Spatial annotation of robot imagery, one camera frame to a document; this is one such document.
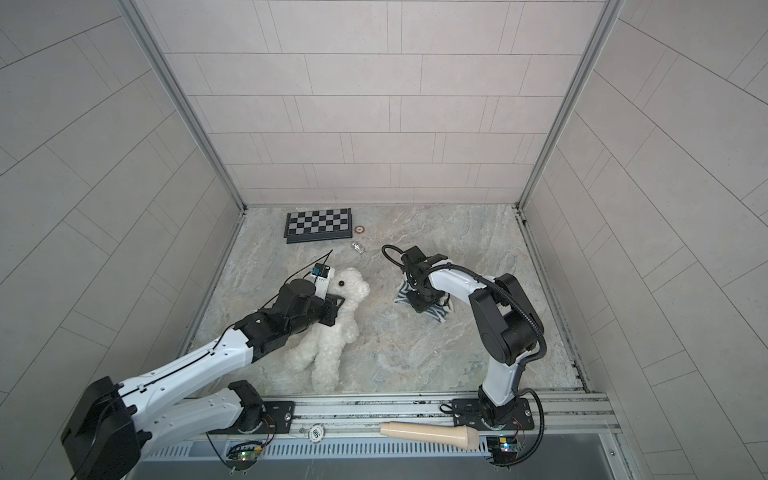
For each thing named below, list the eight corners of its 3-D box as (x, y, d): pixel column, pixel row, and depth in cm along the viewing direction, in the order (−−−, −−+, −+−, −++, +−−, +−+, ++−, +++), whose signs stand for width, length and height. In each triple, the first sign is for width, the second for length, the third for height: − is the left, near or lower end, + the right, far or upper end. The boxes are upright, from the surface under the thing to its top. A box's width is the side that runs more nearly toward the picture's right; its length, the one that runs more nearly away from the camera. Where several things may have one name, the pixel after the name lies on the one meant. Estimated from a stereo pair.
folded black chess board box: (285, 245, 107) (282, 238, 104) (290, 218, 115) (287, 211, 112) (352, 240, 109) (351, 233, 106) (352, 214, 117) (351, 207, 114)
